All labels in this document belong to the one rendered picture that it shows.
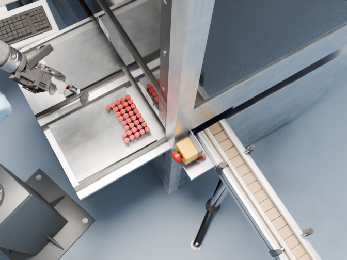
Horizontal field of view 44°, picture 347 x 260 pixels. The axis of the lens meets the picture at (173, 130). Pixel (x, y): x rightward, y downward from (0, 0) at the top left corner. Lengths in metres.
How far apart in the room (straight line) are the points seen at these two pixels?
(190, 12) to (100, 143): 0.94
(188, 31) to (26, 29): 1.24
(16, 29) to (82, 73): 0.40
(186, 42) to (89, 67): 0.94
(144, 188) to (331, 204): 1.11
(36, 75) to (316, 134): 1.88
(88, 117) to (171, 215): 0.98
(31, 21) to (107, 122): 0.64
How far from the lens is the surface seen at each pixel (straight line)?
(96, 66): 1.85
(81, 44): 1.91
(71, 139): 1.73
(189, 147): 1.54
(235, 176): 1.61
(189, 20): 0.89
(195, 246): 2.50
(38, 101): 1.83
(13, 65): 1.40
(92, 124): 1.74
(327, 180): 2.75
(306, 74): 1.92
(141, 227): 2.51
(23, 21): 2.10
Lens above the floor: 2.49
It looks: 70 degrees down
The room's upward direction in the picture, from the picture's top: 5 degrees clockwise
